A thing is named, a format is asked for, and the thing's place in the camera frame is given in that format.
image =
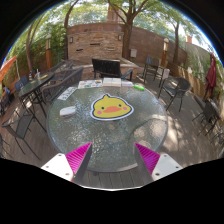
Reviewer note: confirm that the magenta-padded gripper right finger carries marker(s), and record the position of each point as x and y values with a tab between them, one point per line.
166	165

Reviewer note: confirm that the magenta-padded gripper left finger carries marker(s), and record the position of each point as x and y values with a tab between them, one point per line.
58	164

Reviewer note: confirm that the white computer mouse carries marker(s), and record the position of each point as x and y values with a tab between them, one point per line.
67	111

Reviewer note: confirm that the yellow duck mouse pad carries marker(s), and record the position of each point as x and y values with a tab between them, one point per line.
111	108

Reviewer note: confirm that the black metal mesh chair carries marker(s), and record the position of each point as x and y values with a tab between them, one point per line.
23	125

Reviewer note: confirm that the black metal patio chair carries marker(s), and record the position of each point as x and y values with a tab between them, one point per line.
210	113

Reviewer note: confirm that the white licence plate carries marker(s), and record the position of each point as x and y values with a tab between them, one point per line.
67	93

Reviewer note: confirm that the dark wicker patio chair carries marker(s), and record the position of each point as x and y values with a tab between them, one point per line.
180	86

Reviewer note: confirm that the green marker pen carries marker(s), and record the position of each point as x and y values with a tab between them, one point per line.
139	87

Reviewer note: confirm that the dark wicker armchair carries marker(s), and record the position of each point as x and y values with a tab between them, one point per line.
66	81

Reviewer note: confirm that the dark round patio table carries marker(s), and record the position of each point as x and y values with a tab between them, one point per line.
35	84

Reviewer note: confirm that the colourful picture sheet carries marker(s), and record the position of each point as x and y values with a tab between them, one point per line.
90	84

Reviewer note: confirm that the small white box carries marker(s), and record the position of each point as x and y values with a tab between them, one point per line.
127	83

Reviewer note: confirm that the blue patio chair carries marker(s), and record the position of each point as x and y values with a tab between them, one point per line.
21	81

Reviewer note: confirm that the dark wicker bench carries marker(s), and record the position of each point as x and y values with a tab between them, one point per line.
61	66

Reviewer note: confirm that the open white book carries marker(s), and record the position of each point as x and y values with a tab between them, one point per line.
111	82

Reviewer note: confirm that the closed red umbrella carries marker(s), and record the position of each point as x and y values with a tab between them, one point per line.
211	76

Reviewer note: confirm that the black slatted chair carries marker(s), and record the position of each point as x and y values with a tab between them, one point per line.
152	63

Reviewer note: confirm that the black slatted bench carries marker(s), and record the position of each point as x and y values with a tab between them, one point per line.
106	68

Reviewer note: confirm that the orange umbrella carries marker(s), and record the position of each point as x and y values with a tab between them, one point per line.
7	68

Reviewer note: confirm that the leaning thin tree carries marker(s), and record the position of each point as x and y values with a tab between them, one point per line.
28	50

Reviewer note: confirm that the slim straight tree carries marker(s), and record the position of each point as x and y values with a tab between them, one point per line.
175	43

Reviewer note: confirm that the forked trunk tree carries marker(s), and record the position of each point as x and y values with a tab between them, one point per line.
126	43

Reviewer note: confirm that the wooden lamp post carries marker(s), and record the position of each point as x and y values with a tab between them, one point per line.
48	53
164	53

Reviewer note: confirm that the grey wall box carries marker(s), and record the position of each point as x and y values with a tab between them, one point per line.
133	53

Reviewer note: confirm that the wall lamp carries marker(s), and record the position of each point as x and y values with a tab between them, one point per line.
120	37
71	40

